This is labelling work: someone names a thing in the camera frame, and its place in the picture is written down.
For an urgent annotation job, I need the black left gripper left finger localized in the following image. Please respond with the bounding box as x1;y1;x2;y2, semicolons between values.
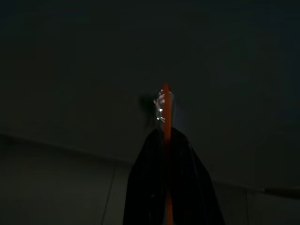
122;128;168;225

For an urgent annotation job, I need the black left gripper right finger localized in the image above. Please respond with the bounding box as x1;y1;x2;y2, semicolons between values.
167;127;226;225

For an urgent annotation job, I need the orange key lanyard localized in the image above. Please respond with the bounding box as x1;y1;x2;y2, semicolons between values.
161;82;174;225

